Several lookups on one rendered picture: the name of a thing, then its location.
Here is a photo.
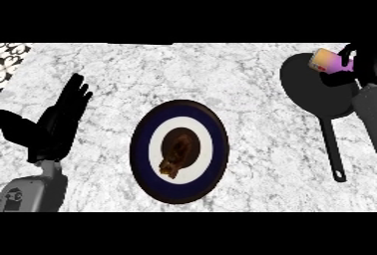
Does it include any blue and white plate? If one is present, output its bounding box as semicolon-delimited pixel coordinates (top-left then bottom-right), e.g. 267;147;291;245
128;99;230;205

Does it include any black frying pan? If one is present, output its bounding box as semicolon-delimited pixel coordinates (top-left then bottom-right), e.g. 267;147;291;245
277;52;361;183

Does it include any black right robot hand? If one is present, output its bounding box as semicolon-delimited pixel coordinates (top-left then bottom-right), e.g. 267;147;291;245
319;43;377;89

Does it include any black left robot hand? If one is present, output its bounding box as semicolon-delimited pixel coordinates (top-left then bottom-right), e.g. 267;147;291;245
0;73;94;164

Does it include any black and white patterned panel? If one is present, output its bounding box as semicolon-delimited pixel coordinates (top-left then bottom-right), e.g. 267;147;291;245
0;43;33;92

